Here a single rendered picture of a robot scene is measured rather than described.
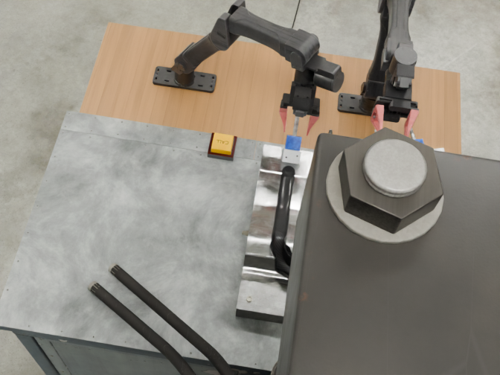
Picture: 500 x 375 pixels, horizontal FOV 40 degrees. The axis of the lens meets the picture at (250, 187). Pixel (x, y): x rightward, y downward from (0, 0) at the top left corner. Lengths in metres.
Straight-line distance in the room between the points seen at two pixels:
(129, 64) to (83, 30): 1.23
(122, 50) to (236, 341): 1.05
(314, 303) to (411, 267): 0.10
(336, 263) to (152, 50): 1.79
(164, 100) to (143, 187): 0.32
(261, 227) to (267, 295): 0.18
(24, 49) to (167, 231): 1.74
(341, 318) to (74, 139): 1.64
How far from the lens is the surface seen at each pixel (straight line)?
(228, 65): 2.32
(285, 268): 1.87
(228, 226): 1.99
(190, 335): 1.76
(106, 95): 2.26
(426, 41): 3.63
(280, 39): 1.79
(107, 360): 2.16
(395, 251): 0.66
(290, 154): 1.97
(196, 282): 1.92
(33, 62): 3.45
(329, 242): 0.65
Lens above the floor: 2.58
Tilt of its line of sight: 60 degrees down
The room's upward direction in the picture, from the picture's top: 6 degrees clockwise
